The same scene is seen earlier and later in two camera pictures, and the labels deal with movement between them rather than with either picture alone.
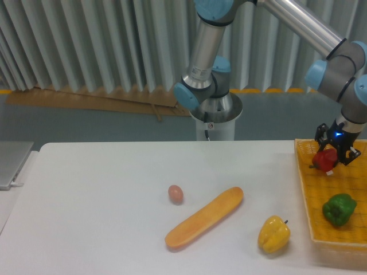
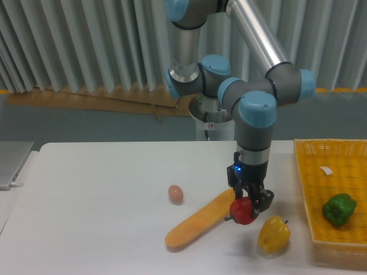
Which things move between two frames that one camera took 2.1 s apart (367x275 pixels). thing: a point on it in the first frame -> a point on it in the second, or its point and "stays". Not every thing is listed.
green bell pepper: [339, 208] stays
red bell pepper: [325, 160] -> [240, 211]
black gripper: [343, 140] -> [240, 174]
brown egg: [175, 194] stays
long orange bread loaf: [196, 224] stays
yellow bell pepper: [274, 235] stays
